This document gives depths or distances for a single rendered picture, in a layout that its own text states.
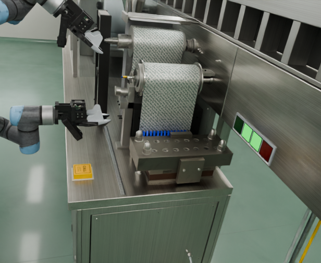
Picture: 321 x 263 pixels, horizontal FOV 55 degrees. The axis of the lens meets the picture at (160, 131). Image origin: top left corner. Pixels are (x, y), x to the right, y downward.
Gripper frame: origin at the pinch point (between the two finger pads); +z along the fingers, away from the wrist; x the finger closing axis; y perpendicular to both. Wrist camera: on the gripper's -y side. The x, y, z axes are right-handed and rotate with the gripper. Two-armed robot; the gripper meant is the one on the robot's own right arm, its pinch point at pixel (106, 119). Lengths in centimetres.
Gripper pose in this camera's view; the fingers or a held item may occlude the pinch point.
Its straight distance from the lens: 127.0
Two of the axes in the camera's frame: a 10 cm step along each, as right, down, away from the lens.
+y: 1.3, -8.7, -4.7
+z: 9.5, -0.3, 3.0
